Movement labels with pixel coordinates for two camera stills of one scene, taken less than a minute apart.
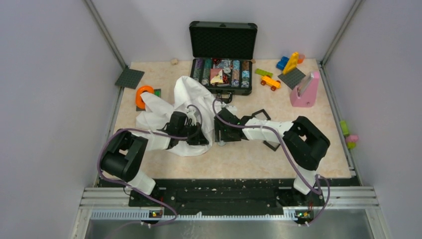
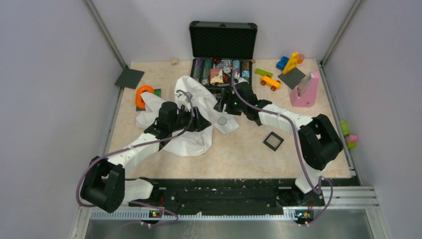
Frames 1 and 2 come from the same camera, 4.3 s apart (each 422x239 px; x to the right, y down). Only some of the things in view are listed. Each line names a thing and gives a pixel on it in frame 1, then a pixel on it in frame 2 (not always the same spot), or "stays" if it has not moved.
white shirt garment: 190,96 stays
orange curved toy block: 140,104 stays
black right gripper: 223,137 -> 227,95
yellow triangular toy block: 291,63 stays
